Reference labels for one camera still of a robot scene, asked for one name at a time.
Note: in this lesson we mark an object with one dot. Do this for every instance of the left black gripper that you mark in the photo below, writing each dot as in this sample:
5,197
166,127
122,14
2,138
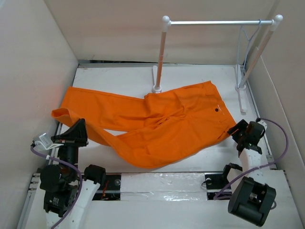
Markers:
76,135

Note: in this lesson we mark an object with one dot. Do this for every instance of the white clothes rack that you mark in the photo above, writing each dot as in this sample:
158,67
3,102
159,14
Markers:
241,78

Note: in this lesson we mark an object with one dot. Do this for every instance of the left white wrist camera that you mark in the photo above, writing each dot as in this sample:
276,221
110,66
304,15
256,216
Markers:
43,142

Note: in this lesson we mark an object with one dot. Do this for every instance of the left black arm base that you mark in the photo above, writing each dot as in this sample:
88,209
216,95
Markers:
111,191

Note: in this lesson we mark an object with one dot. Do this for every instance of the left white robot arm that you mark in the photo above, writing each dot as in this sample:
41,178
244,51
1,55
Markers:
68,191

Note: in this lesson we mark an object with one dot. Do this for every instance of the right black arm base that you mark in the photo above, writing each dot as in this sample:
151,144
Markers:
215,181

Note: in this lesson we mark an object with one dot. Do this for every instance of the orange trousers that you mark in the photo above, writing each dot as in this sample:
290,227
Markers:
153,131

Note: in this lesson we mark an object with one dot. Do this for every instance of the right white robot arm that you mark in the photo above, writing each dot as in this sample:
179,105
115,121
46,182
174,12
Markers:
251,198

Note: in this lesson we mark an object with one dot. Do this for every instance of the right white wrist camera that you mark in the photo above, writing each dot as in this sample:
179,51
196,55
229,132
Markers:
262,122

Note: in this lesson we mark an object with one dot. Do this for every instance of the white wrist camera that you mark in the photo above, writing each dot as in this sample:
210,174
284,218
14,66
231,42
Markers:
43,142
262,122

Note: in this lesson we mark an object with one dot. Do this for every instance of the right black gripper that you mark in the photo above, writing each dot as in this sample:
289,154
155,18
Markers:
241,125

